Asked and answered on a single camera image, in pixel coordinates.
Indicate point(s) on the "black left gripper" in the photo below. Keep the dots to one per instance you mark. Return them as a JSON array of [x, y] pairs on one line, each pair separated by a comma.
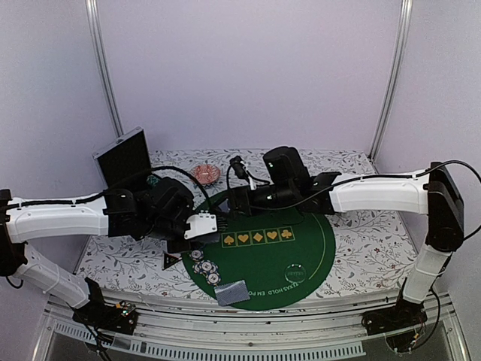
[[176, 248]]

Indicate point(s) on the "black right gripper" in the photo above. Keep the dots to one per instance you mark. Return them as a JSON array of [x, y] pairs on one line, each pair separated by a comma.
[[243, 194]]

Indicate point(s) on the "blue playing card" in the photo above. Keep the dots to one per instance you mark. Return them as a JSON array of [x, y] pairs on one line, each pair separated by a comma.
[[231, 293], [224, 206]]

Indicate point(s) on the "white blue poker chip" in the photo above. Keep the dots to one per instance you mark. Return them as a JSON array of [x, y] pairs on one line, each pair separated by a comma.
[[197, 255], [205, 267], [213, 278]]

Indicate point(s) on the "clear acrylic dealer button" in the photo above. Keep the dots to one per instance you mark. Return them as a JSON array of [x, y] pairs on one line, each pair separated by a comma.
[[295, 273]]

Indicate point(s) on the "aluminium poker chip case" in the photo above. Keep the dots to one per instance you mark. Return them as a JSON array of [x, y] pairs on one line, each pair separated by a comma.
[[124, 157]]

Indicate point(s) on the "blue playing card deck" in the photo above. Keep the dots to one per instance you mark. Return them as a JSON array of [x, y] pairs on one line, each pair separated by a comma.
[[210, 238]]

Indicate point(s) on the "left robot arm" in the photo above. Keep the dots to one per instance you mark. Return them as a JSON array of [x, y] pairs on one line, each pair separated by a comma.
[[111, 213]]

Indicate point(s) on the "right arm base controller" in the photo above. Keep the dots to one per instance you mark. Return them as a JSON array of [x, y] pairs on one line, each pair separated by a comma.
[[407, 324]]

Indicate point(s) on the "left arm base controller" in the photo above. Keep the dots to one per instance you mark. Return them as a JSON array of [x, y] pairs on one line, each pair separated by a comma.
[[120, 318]]

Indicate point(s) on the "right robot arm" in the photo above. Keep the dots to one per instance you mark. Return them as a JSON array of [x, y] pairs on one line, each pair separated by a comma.
[[373, 252]]

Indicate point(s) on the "red patterned bowl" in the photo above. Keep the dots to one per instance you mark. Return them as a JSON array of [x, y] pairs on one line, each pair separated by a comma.
[[206, 174]]

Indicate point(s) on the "round green poker mat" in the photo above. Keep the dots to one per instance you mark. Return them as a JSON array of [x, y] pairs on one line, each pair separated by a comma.
[[258, 249]]

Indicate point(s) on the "black triangular card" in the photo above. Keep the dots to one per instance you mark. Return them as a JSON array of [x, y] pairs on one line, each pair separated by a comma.
[[169, 260]]

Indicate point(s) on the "white blue chip stack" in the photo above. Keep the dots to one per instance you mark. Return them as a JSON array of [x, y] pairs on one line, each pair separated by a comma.
[[151, 180]]

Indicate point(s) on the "floral white tablecloth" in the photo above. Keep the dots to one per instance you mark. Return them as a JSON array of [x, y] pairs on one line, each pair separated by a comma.
[[123, 264]]

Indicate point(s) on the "aluminium table front rail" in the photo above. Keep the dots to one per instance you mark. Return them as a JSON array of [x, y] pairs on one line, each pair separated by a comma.
[[313, 329]]

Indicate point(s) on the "right aluminium frame post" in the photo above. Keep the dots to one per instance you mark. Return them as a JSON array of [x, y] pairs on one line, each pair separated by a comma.
[[397, 62]]

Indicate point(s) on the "aluminium frame post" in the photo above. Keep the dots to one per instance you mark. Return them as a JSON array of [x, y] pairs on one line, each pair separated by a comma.
[[397, 62], [93, 20]]

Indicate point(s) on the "left aluminium frame post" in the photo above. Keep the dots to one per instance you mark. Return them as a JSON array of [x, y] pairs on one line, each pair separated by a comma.
[[93, 20]]

